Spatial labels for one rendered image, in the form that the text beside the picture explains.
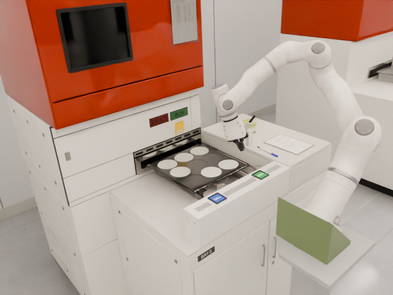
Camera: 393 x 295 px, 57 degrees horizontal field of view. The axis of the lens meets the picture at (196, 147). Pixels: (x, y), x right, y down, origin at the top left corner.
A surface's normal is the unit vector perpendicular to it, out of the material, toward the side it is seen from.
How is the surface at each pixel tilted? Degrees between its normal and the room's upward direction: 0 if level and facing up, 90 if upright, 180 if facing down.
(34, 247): 0
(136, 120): 90
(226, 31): 90
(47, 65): 90
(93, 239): 90
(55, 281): 0
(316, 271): 0
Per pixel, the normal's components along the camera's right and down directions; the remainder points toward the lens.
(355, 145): -0.63, 0.25
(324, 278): -0.04, -0.90
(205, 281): 0.64, 0.31
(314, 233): -0.76, 0.32
